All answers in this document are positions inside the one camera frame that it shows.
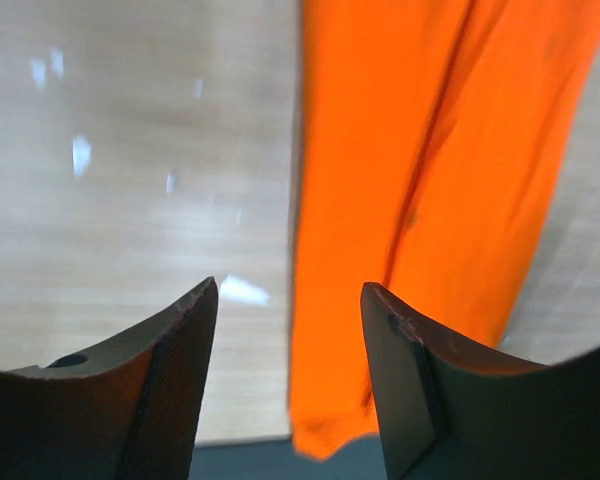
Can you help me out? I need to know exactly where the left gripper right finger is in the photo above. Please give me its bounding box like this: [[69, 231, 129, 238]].
[[361, 282, 600, 479]]

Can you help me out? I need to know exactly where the orange t shirt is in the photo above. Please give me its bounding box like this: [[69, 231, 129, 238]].
[[290, 1, 600, 460]]

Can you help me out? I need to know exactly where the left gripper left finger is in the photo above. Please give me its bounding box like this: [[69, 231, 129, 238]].
[[0, 278, 218, 479]]

